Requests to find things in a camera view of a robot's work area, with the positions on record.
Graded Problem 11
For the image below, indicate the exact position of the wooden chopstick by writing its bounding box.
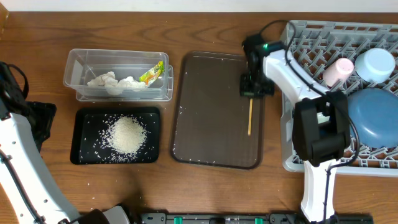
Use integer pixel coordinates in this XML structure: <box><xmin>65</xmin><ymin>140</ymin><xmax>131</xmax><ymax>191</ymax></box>
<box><xmin>248</xmin><ymin>98</ymin><xmax>253</xmax><ymax>136</ymax></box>

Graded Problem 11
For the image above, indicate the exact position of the pink plastic cup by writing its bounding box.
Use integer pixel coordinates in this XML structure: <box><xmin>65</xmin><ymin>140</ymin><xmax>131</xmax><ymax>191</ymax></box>
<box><xmin>323</xmin><ymin>58</ymin><xmax>354</xmax><ymax>87</ymax></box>

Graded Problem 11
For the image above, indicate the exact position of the green yellow snack wrapper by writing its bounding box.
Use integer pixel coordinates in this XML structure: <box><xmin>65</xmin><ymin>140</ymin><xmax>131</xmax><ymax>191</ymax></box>
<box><xmin>139</xmin><ymin>61</ymin><xmax>165</xmax><ymax>87</ymax></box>

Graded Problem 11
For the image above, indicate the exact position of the dark blue plate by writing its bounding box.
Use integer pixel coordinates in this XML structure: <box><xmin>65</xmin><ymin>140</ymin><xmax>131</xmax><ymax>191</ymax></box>
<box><xmin>348</xmin><ymin>88</ymin><xmax>397</xmax><ymax>148</ymax></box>

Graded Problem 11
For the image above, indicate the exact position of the light blue small bowl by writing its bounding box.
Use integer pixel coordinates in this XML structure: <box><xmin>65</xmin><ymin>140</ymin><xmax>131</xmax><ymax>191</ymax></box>
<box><xmin>354</xmin><ymin>48</ymin><xmax>396</xmax><ymax>83</ymax></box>

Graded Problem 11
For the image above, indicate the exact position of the white rice pile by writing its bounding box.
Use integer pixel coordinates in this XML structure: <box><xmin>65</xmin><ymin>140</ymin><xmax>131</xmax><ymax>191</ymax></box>
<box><xmin>81</xmin><ymin>113</ymin><xmax>158</xmax><ymax>163</ymax></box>

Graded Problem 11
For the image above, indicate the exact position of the white tissue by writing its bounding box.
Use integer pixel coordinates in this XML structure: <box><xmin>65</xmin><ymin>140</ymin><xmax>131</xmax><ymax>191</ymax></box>
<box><xmin>87</xmin><ymin>72</ymin><xmax>146</xmax><ymax>96</ymax></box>

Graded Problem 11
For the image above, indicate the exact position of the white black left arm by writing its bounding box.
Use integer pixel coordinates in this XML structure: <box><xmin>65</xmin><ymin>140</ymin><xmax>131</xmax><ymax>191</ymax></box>
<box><xmin>1</xmin><ymin>62</ymin><xmax>130</xmax><ymax>224</ymax></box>

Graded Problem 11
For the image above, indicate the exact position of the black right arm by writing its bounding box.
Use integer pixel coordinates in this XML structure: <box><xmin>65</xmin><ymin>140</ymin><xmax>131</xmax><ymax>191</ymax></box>
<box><xmin>240</xmin><ymin>42</ymin><xmax>352</xmax><ymax>223</ymax></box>

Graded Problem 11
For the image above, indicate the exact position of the grey dishwasher rack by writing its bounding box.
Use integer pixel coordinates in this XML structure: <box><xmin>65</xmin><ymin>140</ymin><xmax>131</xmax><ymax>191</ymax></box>
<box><xmin>280</xmin><ymin>20</ymin><xmax>397</xmax><ymax>177</ymax></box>

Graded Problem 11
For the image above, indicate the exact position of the dark brown serving tray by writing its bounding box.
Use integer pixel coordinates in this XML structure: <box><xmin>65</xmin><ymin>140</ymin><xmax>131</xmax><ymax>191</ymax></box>
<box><xmin>170</xmin><ymin>52</ymin><xmax>264</xmax><ymax>170</ymax></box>

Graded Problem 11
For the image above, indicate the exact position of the clear plastic bin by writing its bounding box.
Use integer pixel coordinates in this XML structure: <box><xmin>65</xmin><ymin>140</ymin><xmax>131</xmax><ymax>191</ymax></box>
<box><xmin>63</xmin><ymin>49</ymin><xmax>169</xmax><ymax>98</ymax></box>

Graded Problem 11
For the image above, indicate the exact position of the black rectangular tray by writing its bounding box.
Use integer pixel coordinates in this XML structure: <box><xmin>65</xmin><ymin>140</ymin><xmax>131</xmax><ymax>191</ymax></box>
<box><xmin>70</xmin><ymin>107</ymin><xmax>160</xmax><ymax>165</ymax></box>

